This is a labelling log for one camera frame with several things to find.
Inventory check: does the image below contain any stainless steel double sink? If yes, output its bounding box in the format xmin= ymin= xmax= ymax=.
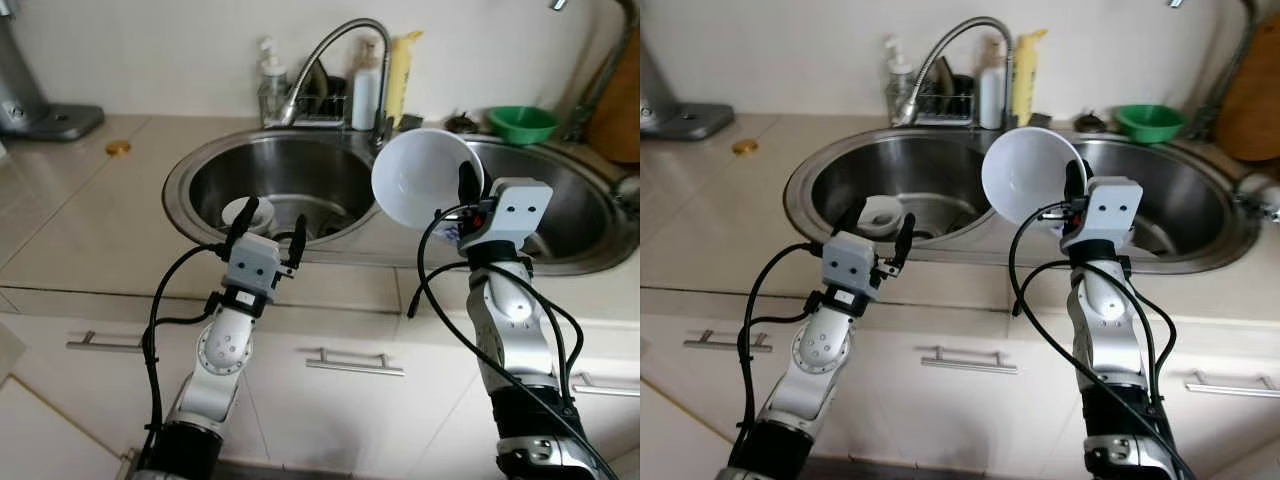
xmin=783 ymin=124 xmax=1263 ymax=276
xmin=161 ymin=124 xmax=641 ymax=278

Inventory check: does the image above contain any wooden cutting board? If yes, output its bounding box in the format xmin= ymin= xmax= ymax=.
xmin=1215 ymin=40 xmax=1280 ymax=163
xmin=587 ymin=28 xmax=641 ymax=166

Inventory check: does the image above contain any white detergent bottle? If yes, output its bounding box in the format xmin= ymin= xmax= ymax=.
xmin=978 ymin=40 xmax=1009 ymax=131
xmin=350 ymin=40 xmax=384 ymax=132

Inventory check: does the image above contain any clear soap pump bottle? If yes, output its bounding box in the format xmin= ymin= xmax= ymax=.
xmin=884 ymin=36 xmax=917 ymax=126
xmin=256 ymin=37 xmax=292 ymax=128

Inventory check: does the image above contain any large white bowl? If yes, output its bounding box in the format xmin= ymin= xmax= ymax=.
xmin=981 ymin=126 xmax=1089 ymax=227
xmin=370 ymin=126 xmax=487 ymax=232

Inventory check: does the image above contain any chrome gooseneck tap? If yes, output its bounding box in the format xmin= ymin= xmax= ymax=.
xmin=1168 ymin=0 xmax=1263 ymax=141
xmin=550 ymin=0 xmax=641 ymax=143

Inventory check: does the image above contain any chrome sink fitting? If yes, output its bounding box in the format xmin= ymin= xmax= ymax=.
xmin=1235 ymin=170 xmax=1280 ymax=223
xmin=612 ymin=172 xmax=641 ymax=219

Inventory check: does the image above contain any green plastic bowl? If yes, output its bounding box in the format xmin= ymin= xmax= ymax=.
xmin=486 ymin=104 xmax=562 ymax=147
xmin=1113 ymin=103 xmax=1189 ymax=145

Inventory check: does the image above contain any flexible steel sink faucet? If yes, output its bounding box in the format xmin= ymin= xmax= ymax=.
xmin=271 ymin=17 xmax=395 ymax=151
xmin=889 ymin=15 xmax=1018 ymax=131

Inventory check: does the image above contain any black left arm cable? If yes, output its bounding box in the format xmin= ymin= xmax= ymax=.
xmin=732 ymin=243 xmax=829 ymax=471
xmin=138 ymin=243 xmax=229 ymax=471

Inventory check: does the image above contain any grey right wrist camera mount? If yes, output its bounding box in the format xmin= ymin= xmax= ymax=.
xmin=1060 ymin=177 xmax=1145 ymax=251
xmin=463 ymin=178 xmax=555 ymax=251

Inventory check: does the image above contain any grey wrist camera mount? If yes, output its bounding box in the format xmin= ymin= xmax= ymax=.
xmin=221 ymin=232 xmax=284 ymax=307
xmin=463 ymin=178 xmax=555 ymax=251
xmin=1060 ymin=177 xmax=1145 ymax=251
xmin=821 ymin=231 xmax=884 ymax=307

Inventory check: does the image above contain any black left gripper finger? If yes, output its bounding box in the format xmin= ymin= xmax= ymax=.
xmin=892 ymin=212 xmax=917 ymax=273
xmin=836 ymin=196 xmax=870 ymax=241
xmin=284 ymin=212 xmax=310 ymax=273
xmin=221 ymin=196 xmax=260 ymax=263

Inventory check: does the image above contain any wire sink caddy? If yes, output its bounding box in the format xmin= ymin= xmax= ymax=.
xmin=888 ymin=88 xmax=978 ymax=128
xmin=261 ymin=88 xmax=352 ymax=130

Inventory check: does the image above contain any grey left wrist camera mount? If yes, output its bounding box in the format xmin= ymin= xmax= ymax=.
xmin=821 ymin=231 xmax=884 ymax=307
xmin=221 ymin=232 xmax=284 ymax=307

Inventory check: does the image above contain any grey countertop appliance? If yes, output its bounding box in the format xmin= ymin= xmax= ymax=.
xmin=640 ymin=50 xmax=735 ymax=141
xmin=0 ymin=15 xmax=106 ymax=142

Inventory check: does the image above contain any dark round dish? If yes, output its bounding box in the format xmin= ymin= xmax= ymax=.
xmin=300 ymin=58 xmax=348 ymax=103
xmin=925 ymin=56 xmax=976 ymax=101

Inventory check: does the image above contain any white base cabinet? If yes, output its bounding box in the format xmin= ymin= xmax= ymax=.
xmin=0 ymin=290 xmax=641 ymax=480
xmin=640 ymin=290 xmax=1280 ymax=480

